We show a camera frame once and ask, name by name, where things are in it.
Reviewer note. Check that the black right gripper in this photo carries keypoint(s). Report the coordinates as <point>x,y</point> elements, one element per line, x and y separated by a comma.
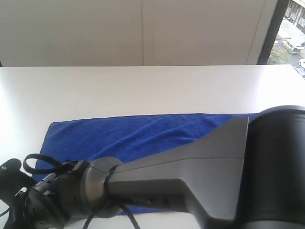
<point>54,201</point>

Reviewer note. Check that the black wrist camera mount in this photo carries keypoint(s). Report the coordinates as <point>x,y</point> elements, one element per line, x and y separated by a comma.
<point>14,189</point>

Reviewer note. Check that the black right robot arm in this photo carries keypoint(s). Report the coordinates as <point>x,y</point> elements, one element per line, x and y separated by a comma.
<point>245,174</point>

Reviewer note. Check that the blue microfiber towel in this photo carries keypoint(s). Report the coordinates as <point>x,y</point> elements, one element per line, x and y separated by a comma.
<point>126,138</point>

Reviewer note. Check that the white van outside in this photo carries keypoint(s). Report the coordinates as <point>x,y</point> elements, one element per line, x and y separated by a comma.
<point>293,48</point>

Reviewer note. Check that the black window frame post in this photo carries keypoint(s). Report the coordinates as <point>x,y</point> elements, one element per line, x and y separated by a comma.
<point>272,31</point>

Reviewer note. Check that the white car outside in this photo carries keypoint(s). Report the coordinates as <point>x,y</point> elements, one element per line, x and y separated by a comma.
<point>301,63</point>

